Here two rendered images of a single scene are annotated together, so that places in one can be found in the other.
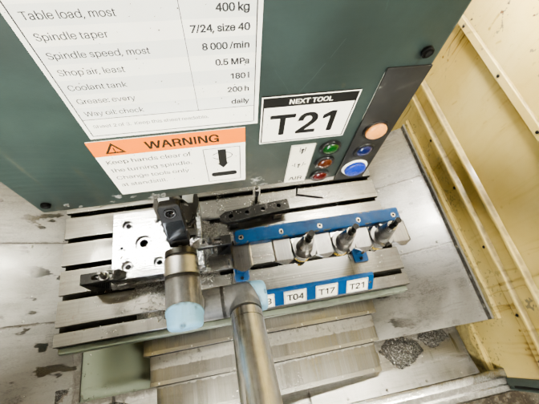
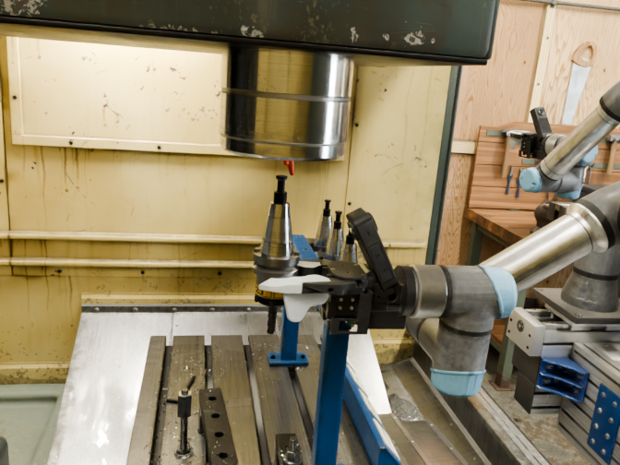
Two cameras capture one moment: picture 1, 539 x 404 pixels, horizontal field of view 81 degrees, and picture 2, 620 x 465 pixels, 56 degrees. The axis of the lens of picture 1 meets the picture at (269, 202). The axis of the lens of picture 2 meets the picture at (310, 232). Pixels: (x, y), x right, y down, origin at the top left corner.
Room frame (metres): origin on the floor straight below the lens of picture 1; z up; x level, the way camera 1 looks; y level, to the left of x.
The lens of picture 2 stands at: (0.23, 0.96, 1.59)
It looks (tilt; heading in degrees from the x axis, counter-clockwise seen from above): 15 degrees down; 277
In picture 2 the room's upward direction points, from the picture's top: 4 degrees clockwise
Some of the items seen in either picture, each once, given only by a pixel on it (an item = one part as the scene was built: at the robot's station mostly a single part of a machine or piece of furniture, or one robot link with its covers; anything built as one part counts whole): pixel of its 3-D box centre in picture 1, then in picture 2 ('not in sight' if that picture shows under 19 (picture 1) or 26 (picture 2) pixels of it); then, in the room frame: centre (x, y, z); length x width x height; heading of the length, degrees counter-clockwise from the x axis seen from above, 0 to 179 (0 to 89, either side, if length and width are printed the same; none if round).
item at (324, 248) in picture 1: (323, 244); not in sight; (0.30, -0.16, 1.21); 0.07 x 0.05 x 0.01; 18
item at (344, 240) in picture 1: (347, 236); (336, 243); (0.31, -0.21, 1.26); 0.04 x 0.04 x 0.07
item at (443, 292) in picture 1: (353, 230); (233, 399); (0.56, -0.38, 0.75); 0.89 x 0.70 x 0.26; 18
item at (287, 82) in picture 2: not in sight; (285, 103); (0.36, 0.24, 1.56); 0.16 x 0.16 x 0.12
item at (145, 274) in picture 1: (160, 242); not in sight; (0.31, 0.35, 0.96); 0.29 x 0.23 x 0.05; 108
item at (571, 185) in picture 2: not in sight; (566, 180); (-0.34, -0.96, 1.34); 0.11 x 0.08 x 0.11; 31
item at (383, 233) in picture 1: (387, 230); (325, 229); (0.35, -0.32, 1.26); 0.04 x 0.04 x 0.07
